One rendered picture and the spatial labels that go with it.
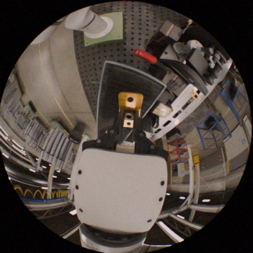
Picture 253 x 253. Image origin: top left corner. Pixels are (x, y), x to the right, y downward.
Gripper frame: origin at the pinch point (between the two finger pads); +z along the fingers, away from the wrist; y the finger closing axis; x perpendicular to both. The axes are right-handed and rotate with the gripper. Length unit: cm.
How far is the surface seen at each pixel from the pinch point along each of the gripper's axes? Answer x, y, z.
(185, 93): -0.2, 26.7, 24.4
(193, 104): -5.1, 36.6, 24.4
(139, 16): 51, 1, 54
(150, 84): 4.0, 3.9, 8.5
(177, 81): 5.0, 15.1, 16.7
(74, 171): -277, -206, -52
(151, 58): 9.9, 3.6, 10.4
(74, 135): -164, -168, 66
